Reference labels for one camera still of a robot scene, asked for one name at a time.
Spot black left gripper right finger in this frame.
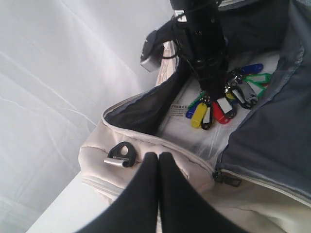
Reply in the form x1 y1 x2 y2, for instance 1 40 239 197
158 152 245 233

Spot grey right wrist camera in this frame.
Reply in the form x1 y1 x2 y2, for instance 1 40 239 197
140 20 177 73

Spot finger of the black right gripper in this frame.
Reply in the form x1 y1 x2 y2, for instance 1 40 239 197
194 60 228 100

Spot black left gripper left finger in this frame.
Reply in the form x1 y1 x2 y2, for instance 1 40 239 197
85 152 158 233

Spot cream duffel bag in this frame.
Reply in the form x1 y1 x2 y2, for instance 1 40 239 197
78 0 311 233

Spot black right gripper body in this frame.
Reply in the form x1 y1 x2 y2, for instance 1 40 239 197
170 0 228 73

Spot colourful key tag bunch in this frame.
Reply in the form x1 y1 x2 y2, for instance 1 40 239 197
185 64 271 130

